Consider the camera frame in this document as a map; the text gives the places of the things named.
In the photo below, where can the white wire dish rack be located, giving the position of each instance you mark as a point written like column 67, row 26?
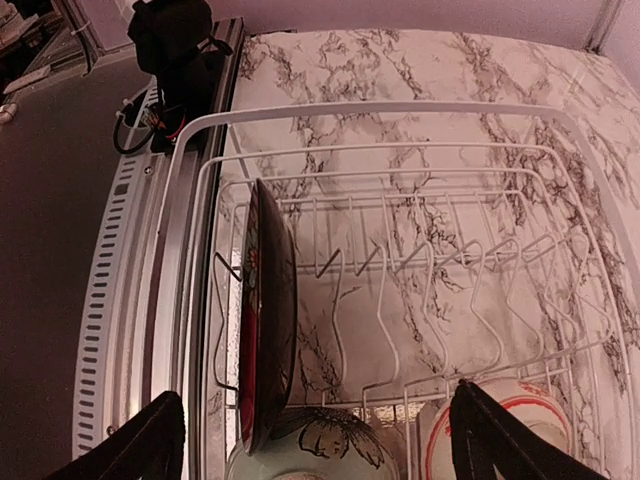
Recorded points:
column 434, row 242

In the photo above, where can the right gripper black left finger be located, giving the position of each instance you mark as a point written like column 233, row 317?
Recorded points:
column 148, row 446

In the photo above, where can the white red patterned teacup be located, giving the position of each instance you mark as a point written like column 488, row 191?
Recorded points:
column 530, row 404

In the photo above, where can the red floral small plate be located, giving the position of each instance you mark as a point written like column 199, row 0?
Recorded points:
column 269, row 318

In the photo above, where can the pale green ceramic bowl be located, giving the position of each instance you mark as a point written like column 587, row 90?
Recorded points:
column 316, row 443

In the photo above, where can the left aluminium frame post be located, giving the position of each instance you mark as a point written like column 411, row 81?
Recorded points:
column 602, row 26

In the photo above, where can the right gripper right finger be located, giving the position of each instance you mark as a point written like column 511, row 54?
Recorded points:
column 487, row 441

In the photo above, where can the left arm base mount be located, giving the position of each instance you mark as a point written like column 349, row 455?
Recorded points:
column 174, row 43

